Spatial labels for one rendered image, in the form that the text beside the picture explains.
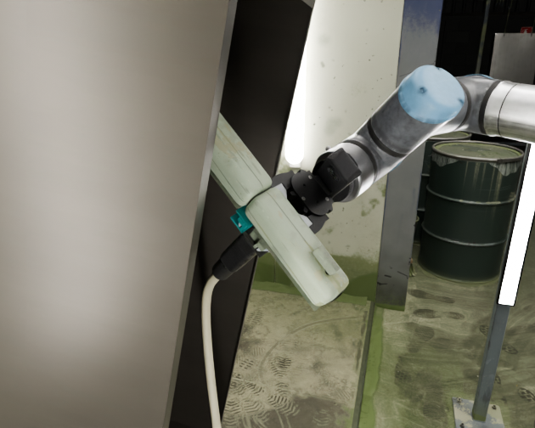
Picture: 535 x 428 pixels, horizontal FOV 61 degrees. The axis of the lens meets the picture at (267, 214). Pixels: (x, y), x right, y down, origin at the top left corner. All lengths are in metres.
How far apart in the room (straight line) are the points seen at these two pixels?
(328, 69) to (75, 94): 2.18
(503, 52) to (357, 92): 5.04
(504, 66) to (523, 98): 6.64
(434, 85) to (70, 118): 0.50
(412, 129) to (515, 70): 6.74
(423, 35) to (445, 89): 1.80
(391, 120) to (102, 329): 0.50
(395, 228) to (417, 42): 1.00
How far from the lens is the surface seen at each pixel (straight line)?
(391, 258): 2.80
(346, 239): 2.77
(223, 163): 0.55
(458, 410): 2.36
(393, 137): 0.74
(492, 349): 2.11
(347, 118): 2.57
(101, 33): 0.43
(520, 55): 7.48
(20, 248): 0.54
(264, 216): 0.54
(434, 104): 0.70
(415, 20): 2.53
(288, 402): 2.19
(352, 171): 0.60
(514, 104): 0.79
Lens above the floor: 1.54
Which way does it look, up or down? 21 degrees down
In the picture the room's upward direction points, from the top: straight up
